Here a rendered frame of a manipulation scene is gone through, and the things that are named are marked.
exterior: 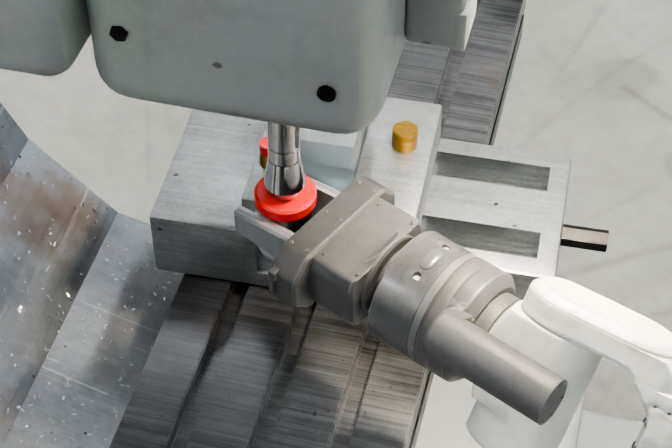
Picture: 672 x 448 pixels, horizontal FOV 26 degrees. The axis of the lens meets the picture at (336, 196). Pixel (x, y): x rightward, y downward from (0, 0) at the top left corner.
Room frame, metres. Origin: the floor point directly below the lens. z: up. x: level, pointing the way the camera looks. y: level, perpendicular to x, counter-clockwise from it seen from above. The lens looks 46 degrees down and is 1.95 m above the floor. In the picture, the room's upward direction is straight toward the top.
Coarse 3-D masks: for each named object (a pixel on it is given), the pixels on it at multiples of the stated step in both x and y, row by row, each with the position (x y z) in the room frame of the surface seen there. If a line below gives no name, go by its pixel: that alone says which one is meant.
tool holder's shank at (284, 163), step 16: (272, 128) 0.75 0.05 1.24; (288, 128) 0.75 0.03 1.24; (272, 144) 0.75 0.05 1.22; (288, 144) 0.75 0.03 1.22; (272, 160) 0.75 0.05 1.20; (288, 160) 0.75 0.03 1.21; (272, 176) 0.75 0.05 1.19; (288, 176) 0.75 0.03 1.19; (304, 176) 0.76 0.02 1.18; (272, 192) 0.75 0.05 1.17; (288, 192) 0.75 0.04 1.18
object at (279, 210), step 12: (264, 192) 0.76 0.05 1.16; (300, 192) 0.76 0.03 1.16; (312, 192) 0.76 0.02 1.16; (264, 204) 0.75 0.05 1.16; (276, 204) 0.75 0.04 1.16; (288, 204) 0.75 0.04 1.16; (300, 204) 0.75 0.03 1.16; (312, 204) 0.75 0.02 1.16; (276, 216) 0.74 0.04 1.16; (288, 216) 0.74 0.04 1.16; (300, 216) 0.74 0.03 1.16
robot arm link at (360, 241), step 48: (384, 192) 0.76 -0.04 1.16; (288, 240) 0.71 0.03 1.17; (336, 240) 0.71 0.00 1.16; (384, 240) 0.71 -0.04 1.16; (432, 240) 0.70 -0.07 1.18; (288, 288) 0.68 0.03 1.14; (336, 288) 0.68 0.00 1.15; (384, 288) 0.66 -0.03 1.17; (432, 288) 0.65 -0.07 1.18; (384, 336) 0.65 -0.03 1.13
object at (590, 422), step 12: (588, 420) 0.83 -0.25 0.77; (600, 420) 0.83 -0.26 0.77; (612, 420) 0.84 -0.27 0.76; (624, 420) 0.84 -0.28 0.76; (588, 432) 0.82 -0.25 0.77; (600, 432) 0.82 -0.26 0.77; (612, 432) 0.82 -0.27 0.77; (624, 432) 0.82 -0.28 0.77; (636, 432) 0.82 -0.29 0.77; (576, 444) 0.81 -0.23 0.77; (588, 444) 0.81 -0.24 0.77; (600, 444) 0.81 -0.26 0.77; (612, 444) 0.81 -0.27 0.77; (624, 444) 0.81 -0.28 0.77
